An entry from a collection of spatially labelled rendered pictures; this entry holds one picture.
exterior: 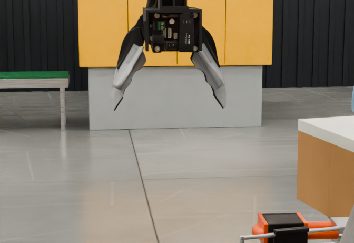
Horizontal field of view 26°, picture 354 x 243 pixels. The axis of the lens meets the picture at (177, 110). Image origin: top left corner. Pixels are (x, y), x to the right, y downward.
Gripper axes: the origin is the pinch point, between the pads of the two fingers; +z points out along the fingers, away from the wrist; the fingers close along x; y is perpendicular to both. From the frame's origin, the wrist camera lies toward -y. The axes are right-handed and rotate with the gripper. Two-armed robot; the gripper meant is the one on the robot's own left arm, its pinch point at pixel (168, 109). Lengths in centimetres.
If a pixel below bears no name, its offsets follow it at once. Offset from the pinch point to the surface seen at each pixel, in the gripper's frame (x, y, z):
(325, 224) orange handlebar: 35, -37, 30
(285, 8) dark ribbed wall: 293, -1079, 27
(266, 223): 21.9, -33.9, 27.9
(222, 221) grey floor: 80, -416, 152
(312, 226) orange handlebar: 32, -37, 30
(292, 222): 27, -34, 28
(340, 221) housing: 37, -36, 29
